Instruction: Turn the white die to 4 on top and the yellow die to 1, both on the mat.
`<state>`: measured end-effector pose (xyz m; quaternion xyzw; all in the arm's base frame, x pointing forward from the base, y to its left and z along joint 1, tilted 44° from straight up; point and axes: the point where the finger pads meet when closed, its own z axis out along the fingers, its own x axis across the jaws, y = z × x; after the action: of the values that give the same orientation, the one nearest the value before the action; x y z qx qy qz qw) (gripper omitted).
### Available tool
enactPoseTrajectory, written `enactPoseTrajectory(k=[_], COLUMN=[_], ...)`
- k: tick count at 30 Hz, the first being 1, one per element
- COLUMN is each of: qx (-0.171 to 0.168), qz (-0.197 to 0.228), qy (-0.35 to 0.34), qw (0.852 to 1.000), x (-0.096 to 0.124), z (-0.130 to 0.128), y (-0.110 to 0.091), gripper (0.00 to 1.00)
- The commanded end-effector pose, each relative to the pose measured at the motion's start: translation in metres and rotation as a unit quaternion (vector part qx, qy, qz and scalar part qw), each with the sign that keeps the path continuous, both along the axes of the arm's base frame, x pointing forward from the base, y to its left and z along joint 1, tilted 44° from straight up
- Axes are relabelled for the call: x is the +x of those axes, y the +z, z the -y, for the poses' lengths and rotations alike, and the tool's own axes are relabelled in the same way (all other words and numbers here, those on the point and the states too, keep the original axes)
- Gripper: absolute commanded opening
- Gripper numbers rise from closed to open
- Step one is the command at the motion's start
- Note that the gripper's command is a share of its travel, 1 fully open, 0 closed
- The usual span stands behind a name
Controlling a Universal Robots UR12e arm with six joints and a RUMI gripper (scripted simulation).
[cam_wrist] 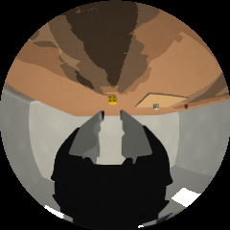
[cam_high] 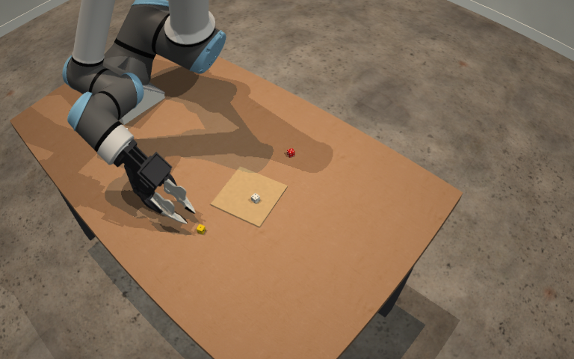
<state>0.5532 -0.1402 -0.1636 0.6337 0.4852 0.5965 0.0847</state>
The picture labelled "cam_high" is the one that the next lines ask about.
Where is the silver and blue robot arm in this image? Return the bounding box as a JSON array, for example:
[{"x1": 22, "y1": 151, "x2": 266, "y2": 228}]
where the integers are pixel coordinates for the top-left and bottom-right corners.
[{"x1": 62, "y1": 0, "x2": 226, "y2": 165}]

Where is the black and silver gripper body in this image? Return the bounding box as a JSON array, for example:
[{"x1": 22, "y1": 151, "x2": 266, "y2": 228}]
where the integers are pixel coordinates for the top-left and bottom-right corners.
[{"x1": 114, "y1": 139, "x2": 172, "y2": 195}]

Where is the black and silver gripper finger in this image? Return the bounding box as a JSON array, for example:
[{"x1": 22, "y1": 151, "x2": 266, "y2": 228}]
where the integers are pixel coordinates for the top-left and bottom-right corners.
[
  {"x1": 161, "y1": 174, "x2": 195, "y2": 214},
  {"x1": 137, "y1": 191, "x2": 187, "y2": 224}
]

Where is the tan square mat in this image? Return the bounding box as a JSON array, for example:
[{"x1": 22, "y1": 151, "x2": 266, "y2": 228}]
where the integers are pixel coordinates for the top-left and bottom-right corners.
[{"x1": 211, "y1": 166, "x2": 288, "y2": 227}]

